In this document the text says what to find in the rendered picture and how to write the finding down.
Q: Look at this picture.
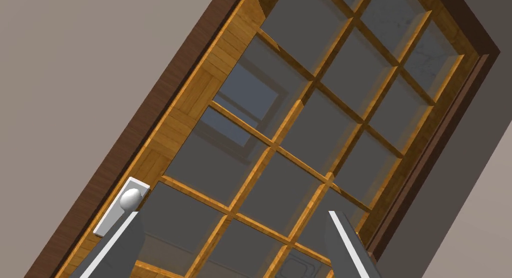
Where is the wooden glass-paned door leaf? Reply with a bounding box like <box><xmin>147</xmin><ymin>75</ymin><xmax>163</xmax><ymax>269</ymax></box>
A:
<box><xmin>53</xmin><ymin>0</ymin><xmax>481</xmax><ymax>278</ymax></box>

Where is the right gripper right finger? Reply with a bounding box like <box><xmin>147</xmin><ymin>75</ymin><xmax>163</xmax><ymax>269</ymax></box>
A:
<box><xmin>323</xmin><ymin>210</ymin><xmax>384</xmax><ymax>278</ymax></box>

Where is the white round door knob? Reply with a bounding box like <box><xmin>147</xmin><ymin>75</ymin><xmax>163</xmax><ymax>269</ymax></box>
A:
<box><xmin>92</xmin><ymin>177</ymin><xmax>151</xmax><ymax>237</ymax></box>

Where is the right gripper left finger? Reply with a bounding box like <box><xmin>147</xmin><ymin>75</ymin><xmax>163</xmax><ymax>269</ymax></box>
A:
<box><xmin>68</xmin><ymin>211</ymin><xmax>146</xmax><ymax>278</ymax></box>

